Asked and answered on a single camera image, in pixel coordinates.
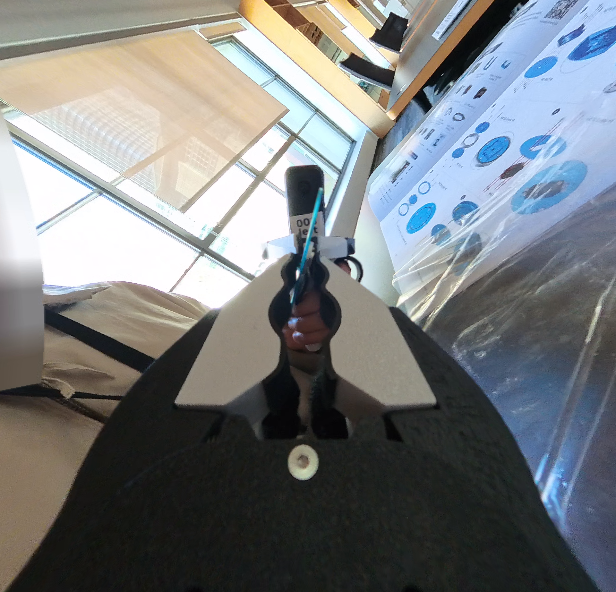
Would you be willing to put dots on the white paper strip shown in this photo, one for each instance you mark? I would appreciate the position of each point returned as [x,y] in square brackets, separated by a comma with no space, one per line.
[462,5]

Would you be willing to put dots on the wood edged side desk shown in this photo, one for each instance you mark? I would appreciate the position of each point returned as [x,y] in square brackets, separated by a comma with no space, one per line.
[414,67]

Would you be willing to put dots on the beige roller blind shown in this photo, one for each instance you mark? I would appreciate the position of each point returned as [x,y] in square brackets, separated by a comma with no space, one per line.
[144,101]

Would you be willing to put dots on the person's left hand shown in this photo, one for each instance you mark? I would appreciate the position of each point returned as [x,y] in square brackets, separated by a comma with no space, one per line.
[308,327]

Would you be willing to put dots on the white assembly guide sheet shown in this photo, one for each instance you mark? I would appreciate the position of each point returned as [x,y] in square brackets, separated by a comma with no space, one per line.
[529,110]

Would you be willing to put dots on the blue round metal disc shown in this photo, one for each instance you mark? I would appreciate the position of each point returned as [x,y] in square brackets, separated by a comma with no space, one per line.
[307,245]

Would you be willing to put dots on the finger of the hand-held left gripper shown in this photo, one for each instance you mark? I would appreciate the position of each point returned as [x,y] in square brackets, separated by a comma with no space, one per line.
[339,246]
[276,249]

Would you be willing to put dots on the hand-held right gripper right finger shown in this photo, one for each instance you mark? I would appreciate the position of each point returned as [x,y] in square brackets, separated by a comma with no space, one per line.
[380,361]

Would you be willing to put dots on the black office chair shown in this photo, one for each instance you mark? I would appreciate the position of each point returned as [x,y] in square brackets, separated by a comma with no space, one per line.
[368,70]
[392,31]

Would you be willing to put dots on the large window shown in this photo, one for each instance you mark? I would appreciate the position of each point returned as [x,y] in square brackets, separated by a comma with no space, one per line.
[120,245]

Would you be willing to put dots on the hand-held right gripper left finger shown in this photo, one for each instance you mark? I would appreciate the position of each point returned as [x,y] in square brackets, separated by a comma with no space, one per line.
[226,361]

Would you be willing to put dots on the clear plastic bag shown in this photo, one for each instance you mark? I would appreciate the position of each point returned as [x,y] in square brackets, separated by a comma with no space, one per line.
[505,313]

